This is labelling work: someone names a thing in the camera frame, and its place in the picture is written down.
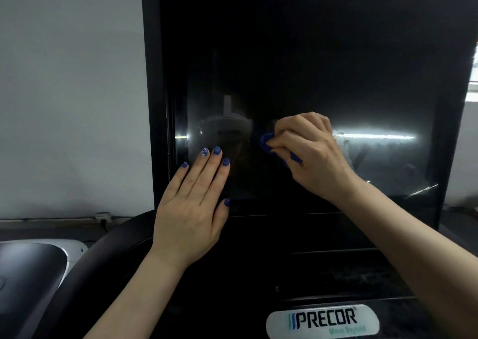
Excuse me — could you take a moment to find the thin wall cable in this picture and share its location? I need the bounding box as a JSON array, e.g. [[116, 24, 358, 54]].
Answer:
[[0, 216, 132, 224]]

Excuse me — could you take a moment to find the white oval logo label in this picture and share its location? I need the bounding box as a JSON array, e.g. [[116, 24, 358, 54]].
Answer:
[[265, 304, 381, 339]]

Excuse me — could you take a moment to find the blue cleaning cloth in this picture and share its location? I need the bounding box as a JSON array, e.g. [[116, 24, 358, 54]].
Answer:
[[260, 132, 303, 168]]

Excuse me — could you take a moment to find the black treadmill display screen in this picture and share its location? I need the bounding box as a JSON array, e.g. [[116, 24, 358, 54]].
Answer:
[[141, 0, 478, 232]]

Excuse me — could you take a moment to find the person's left hand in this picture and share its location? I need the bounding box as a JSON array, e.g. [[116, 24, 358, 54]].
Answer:
[[150, 146, 233, 273]]

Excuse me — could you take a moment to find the person's left forearm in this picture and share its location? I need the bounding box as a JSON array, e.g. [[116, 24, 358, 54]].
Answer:
[[84, 248, 187, 339]]

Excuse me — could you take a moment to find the grey and white machine cover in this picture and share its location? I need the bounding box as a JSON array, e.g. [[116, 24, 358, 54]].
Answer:
[[0, 239, 89, 339]]

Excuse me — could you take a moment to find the person's right hand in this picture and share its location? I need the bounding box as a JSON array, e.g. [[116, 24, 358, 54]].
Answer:
[[266, 112, 365, 206]]

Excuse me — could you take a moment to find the bright window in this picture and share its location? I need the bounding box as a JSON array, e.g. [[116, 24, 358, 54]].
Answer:
[[468, 43, 478, 94]]

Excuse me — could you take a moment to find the person's right forearm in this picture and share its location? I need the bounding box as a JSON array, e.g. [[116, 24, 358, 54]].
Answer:
[[336, 175, 478, 339]]

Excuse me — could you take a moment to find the black curved treadmill handlebar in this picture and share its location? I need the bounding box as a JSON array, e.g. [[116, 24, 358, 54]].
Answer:
[[33, 211, 159, 339]]

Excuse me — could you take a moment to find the black treadmill console base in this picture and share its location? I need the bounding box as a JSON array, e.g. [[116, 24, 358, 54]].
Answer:
[[157, 210, 452, 339]]

